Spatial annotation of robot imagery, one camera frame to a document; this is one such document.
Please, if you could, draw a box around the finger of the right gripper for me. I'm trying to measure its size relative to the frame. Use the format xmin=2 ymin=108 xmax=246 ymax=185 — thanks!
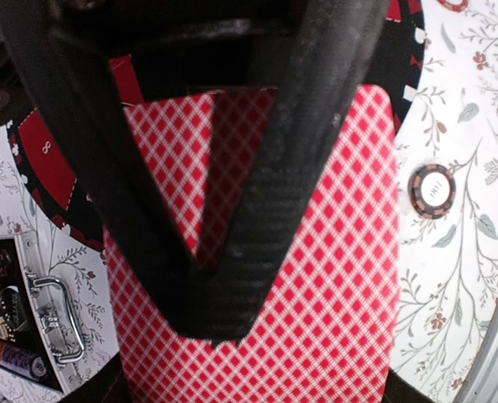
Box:
xmin=0 ymin=0 xmax=391 ymax=349

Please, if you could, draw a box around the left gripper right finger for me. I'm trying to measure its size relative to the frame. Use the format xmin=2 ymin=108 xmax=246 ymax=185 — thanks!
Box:
xmin=382 ymin=371 xmax=432 ymax=403

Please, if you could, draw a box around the floral white table cloth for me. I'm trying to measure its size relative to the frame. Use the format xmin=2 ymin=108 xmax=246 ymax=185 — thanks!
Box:
xmin=0 ymin=1 xmax=498 ymax=402

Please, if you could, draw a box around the round red black poker mat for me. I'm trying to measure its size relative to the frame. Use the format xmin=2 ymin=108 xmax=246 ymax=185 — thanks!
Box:
xmin=9 ymin=1 xmax=425 ymax=251

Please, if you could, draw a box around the orange chip stack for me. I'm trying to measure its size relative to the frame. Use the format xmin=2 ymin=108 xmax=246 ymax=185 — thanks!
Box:
xmin=438 ymin=0 xmax=469 ymax=13

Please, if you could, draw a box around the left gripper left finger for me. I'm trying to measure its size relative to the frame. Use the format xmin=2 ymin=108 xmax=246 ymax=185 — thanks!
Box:
xmin=63 ymin=356 xmax=129 ymax=403

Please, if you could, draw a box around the red playing card deck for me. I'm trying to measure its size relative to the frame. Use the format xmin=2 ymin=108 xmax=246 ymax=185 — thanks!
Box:
xmin=104 ymin=86 xmax=399 ymax=402

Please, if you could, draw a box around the aluminium poker case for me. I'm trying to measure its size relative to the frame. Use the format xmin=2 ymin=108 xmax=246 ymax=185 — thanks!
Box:
xmin=0 ymin=233 xmax=86 ymax=394

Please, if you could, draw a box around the left chip row in case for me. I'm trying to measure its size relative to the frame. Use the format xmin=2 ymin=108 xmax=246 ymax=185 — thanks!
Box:
xmin=0 ymin=340 xmax=47 ymax=380

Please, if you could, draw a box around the black dealer button in case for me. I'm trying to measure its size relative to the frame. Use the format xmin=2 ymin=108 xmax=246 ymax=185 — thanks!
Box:
xmin=0 ymin=285 xmax=29 ymax=332

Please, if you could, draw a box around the dark red chip stack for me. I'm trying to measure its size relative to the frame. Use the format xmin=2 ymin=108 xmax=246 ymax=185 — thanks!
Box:
xmin=408 ymin=164 xmax=456 ymax=220

